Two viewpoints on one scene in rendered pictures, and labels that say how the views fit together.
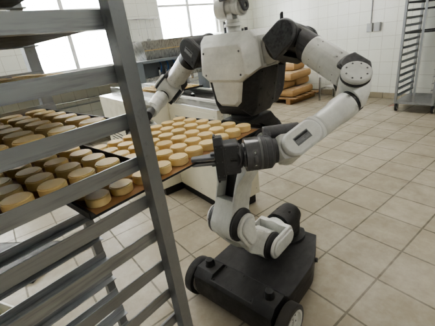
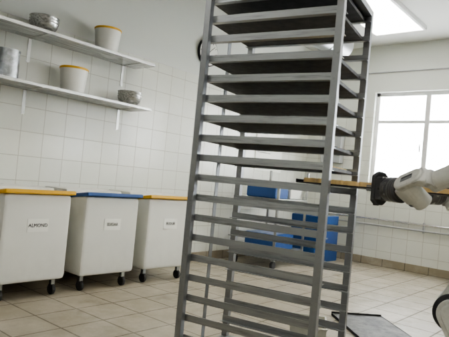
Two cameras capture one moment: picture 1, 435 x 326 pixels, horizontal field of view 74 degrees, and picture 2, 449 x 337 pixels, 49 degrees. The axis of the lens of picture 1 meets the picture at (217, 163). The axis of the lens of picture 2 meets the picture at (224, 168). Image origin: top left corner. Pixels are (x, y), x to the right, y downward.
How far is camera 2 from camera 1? 1.68 m
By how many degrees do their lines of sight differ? 77
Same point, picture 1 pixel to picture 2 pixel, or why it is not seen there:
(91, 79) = (317, 121)
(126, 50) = (331, 110)
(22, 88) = (292, 119)
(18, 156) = (282, 141)
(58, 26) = (312, 100)
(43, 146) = (290, 141)
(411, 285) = not seen: outside the picture
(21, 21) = (301, 97)
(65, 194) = (289, 163)
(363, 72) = not seen: outside the picture
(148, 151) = (326, 158)
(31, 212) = (276, 163)
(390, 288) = not seen: outside the picture
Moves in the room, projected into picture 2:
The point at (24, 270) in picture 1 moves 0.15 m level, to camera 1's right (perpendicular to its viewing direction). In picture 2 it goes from (266, 183) to (278, 184)
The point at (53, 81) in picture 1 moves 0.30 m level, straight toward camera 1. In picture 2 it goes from (303, 119) to (249, 106)
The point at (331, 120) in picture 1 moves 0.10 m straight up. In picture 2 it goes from (437, 174) to (439, 142)
